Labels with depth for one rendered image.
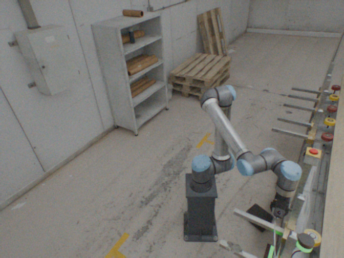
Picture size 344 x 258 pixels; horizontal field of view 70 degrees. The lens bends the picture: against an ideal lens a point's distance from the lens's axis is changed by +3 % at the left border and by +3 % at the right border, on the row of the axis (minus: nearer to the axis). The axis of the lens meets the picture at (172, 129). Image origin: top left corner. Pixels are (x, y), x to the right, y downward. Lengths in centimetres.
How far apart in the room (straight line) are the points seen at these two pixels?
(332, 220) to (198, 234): 118
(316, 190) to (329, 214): 53
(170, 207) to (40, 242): 128
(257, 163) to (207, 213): 103
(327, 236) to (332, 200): 27
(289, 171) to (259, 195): 164
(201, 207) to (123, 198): 105
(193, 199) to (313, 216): 85
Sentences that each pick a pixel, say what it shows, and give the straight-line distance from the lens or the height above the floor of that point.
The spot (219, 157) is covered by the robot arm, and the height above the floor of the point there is 89.
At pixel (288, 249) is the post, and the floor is 104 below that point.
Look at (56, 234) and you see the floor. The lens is 284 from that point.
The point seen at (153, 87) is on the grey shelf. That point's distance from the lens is 388.
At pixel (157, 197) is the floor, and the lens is 280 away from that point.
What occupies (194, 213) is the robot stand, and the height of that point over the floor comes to 37.
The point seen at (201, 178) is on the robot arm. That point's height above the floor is 75.
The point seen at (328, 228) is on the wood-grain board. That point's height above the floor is 90.
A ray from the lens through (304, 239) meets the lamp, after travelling 130.
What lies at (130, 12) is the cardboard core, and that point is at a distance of 357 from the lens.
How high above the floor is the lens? 217
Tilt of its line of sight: 35 degrees down
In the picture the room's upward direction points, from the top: 4 degrees counter-clockwise
